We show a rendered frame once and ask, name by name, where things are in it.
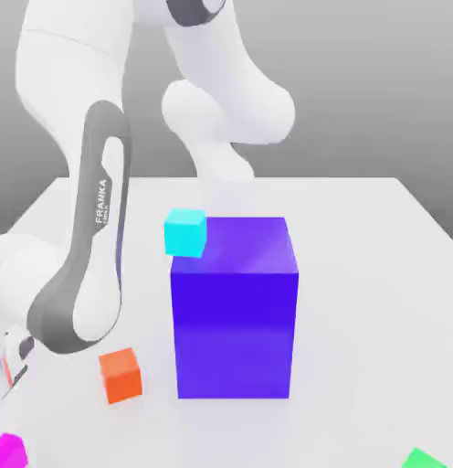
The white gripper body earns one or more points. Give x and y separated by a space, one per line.
15 380

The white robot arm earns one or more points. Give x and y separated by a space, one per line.
76 91

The small magenta cube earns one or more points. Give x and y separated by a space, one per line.
7 453

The small orange cube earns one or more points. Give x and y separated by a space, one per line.
120 376

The small cyan cube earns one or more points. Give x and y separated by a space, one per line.
184 234

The small green cube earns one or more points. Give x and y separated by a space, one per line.
422 460

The large blue box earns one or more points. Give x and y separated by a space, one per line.
233 321

